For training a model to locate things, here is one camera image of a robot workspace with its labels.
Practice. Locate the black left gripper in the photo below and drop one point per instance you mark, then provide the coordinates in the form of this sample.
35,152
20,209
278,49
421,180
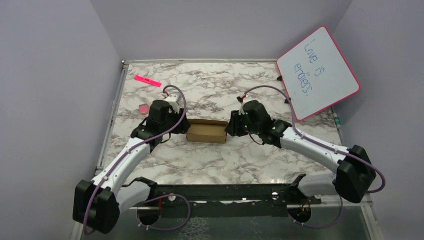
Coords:
183,127

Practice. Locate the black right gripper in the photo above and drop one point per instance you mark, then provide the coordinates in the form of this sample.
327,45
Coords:
233,127

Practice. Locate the brown cardboard box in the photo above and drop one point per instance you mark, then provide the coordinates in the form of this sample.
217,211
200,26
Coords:
207,131

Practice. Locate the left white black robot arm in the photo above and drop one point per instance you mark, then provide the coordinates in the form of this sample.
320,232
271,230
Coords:
99,202

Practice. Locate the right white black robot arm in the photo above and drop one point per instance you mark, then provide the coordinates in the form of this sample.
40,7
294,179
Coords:
350,174

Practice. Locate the pink eraser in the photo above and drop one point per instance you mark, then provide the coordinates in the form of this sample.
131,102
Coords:
143,109

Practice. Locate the black whiteboard clip lower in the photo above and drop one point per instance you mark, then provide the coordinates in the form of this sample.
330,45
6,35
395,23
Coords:
287,100

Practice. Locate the pink highlighter marker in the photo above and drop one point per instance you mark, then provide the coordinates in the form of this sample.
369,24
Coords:
147,81

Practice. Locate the pink framed whiteboard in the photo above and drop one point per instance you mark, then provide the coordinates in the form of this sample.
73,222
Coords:
316,75

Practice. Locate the green capped marker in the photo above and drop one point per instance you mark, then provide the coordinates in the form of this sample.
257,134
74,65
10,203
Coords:
336,120

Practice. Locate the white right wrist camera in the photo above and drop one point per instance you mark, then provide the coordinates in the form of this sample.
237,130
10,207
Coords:
241,99

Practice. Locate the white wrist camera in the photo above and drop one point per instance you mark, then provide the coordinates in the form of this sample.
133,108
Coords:
174,100
241,99

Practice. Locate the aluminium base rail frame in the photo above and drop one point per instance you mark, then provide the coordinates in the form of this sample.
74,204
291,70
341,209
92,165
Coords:
240,178

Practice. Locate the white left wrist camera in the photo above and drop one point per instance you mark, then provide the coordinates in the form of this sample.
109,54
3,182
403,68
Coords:
174,100

